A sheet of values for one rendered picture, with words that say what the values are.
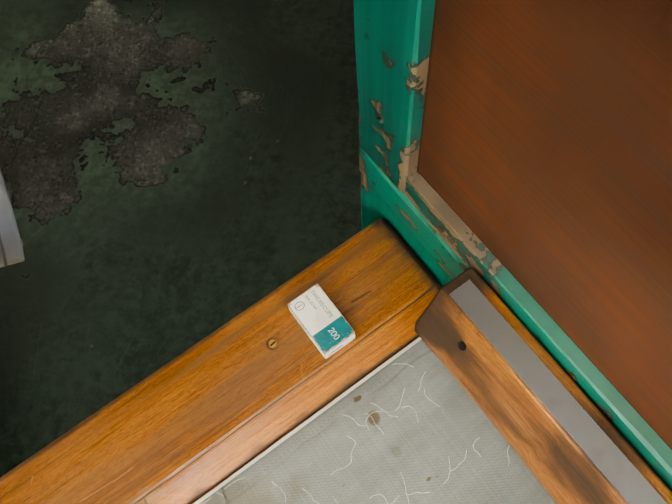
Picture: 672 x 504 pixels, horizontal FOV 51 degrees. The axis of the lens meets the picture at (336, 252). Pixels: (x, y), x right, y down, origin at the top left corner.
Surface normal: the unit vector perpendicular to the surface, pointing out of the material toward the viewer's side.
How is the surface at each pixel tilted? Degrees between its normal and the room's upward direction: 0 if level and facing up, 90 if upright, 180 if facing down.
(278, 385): 0
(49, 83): 0
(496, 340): 0
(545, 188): 90
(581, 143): 90
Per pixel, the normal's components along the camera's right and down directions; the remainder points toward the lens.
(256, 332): -0.05, -0.40
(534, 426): -0.76, 0.36
